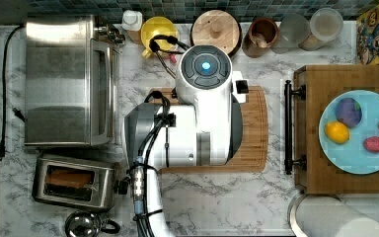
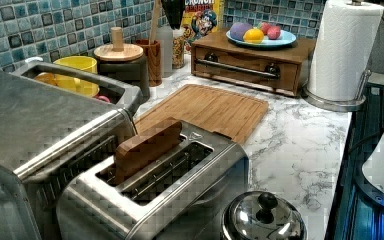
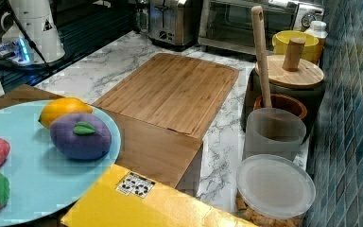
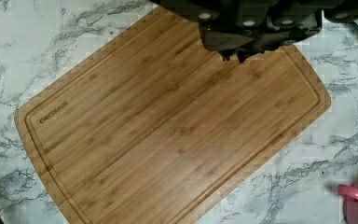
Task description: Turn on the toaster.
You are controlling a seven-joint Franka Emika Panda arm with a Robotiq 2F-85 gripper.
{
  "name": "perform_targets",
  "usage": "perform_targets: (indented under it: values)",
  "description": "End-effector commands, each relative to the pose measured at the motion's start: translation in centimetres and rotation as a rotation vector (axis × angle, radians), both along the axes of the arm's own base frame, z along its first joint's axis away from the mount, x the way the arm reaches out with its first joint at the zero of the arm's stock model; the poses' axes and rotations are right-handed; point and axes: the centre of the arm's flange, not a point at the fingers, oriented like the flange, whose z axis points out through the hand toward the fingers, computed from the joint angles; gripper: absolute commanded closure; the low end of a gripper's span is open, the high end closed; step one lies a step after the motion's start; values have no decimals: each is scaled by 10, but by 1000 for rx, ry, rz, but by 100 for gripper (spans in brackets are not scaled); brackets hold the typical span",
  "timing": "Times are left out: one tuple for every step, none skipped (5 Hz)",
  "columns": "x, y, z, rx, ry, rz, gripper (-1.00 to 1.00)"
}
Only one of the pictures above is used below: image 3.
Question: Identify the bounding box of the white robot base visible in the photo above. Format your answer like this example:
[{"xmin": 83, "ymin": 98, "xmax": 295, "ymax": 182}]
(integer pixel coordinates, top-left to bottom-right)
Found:
[{"xmin": 0, "ymin": 0, "xmax": 65, "ymax": 67}]

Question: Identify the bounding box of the silver two-slot toaster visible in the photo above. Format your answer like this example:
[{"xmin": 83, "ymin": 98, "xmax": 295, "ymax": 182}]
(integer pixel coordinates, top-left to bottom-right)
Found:
[{"xmin": 148, "ymin": 0, "xmax": 202, "ymax": 46}]

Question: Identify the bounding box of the silver toaster oven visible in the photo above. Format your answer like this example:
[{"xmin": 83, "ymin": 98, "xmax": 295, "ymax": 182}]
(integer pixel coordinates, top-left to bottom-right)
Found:
[{"xmin": 198, "ymin": 0, "xmax": 324, "ymax": 55}]

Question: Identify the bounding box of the wooden drawer box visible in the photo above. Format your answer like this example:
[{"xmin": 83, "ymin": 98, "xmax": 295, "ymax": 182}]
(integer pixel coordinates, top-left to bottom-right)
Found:
[{"xmin": 0, "ymin": 83, "xmax": 204, "ymax": 193}]

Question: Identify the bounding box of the bamboo cutting board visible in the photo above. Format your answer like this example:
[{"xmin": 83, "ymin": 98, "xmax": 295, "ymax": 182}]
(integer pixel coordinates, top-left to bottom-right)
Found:
[{"xmin": 95, "ymin": 53, "xmax": 238, "ymax": 139}]

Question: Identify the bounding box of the frosted plastic cup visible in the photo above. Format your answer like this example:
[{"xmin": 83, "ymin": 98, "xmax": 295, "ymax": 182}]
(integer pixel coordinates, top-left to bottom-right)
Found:
[{"xmin": 243, "ymin": 108, "xmax": 306, "ymax": 161}]

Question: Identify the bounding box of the brown wooden utensil holder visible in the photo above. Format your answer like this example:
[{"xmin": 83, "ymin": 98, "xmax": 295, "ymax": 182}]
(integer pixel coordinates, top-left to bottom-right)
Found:
[{"xmin": 269, "ymin": 94, "xmax": 307, "ymax": 120}]

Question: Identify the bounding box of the yellow cereal box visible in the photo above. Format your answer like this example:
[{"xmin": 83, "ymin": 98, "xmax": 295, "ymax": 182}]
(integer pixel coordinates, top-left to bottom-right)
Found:
[{"xmin": 61, "ymin": 165, "xmax": 256, "ymax": 227}]

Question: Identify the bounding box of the purple toy plum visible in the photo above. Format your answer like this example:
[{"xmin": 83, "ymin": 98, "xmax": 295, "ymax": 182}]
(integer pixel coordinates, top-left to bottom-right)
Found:
[{"xmin": 50, "ymin": 113, "xmax": 112, "ymax": 160}]

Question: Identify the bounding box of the dark canister with bamboo lid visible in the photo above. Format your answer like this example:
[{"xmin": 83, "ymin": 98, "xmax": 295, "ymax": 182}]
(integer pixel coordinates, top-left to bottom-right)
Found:
[{"xmin": 240, "ymin": 53, "xmax": 324, "ymax": 137}]

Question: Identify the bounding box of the clear jar with lid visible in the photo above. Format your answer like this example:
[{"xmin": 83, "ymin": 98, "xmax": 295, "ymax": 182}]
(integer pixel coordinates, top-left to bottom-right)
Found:
[{"xmin": 236, "ymin": 154, "xmax": 316, "ymax": 227}]

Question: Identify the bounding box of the light blue plate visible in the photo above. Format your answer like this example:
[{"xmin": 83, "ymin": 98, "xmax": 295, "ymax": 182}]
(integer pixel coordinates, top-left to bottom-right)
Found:
[{"xmin": 0, "ymin": 100, "xmax": 121, "ymax": 227}]

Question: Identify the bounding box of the white-capped bottle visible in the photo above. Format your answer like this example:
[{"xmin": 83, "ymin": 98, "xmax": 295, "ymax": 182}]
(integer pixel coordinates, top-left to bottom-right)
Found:
[{"xmin": 305, "ymin": 21, "xmax": 328, "ymax": 64}]

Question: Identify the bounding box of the wooden spoon handle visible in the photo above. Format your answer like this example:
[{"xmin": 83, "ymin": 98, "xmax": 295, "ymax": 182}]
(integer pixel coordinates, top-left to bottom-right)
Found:
[{"xmin": 251, "ymin": 6, "xmax": 272, "ymax": 108}]

